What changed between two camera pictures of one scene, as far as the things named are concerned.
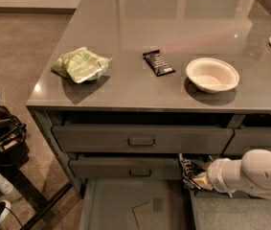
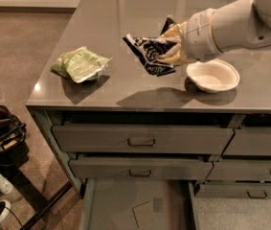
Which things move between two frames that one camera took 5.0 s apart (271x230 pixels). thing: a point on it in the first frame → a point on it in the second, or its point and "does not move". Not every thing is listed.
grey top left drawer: x=143 y=139 does not move
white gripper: x=215 y=175 → x=198 y=35
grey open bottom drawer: x=136 y=204 does not move
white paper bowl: x=212 y=75 does not move
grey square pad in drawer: x=145 y=215 does not move
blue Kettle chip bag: x=190 y=168 → x=148 y=49
